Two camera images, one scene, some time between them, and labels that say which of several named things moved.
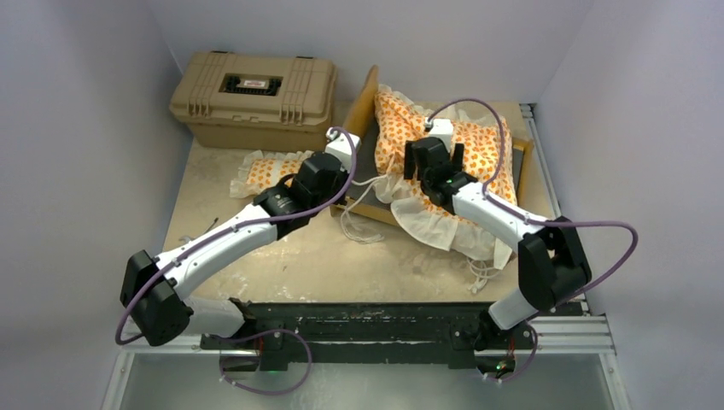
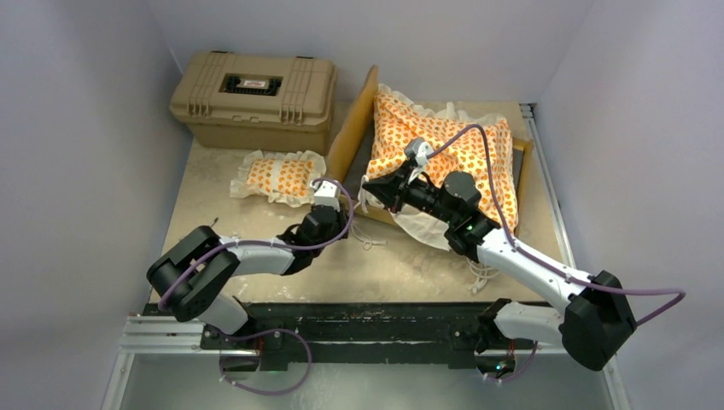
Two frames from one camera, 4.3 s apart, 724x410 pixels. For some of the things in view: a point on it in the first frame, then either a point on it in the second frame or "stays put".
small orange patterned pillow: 261,172 stays put
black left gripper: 343,178 → 342,220
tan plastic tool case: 255,101 stays put
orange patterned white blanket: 488,166 stays put
